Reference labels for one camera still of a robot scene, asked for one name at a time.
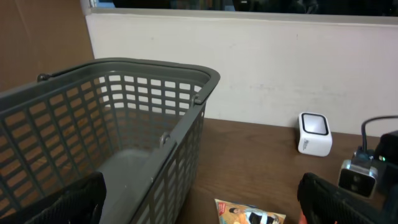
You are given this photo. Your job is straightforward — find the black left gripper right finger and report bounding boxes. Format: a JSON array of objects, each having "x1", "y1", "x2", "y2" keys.
[{"x1": 297, "y1": 172, "x2": 397, "y2": 224}]

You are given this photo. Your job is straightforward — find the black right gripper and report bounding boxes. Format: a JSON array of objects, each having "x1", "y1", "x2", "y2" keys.
[{"x1": 374, "y1": 131, "x2": 397, "y2": 215}]

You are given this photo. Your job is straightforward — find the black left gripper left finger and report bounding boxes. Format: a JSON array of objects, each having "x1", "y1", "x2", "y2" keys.
[{"x1": 1, "y1": 172, "x2": 106, "y2": 224}]

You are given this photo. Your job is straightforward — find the red chocolate bar wrapper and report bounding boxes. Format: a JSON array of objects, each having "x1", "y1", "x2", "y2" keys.
[{"x1": 298, "y1": 213, "x2": 308, "y2": 224}]

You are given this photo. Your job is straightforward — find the yellow snack bag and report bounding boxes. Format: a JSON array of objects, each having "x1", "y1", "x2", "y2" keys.
[{"x1": 215, "y1": 199, "x2": 286, "y2": 224}]

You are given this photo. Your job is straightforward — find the grey plastic basket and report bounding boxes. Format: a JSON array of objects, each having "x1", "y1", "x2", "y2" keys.
[{"x1": 1, "y1": 58, "x2": 220, "y2": 223}]

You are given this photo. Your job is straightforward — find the dark window with frame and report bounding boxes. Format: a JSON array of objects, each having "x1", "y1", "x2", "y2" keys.
[{"x1": 80, "y1": 0, "x2": 397, "y2": 26}]

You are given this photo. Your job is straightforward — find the white barcode scanner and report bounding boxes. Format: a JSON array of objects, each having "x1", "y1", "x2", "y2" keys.
[{"x1": 296, "y1": 112, "x2": 333, "y2": 157}]

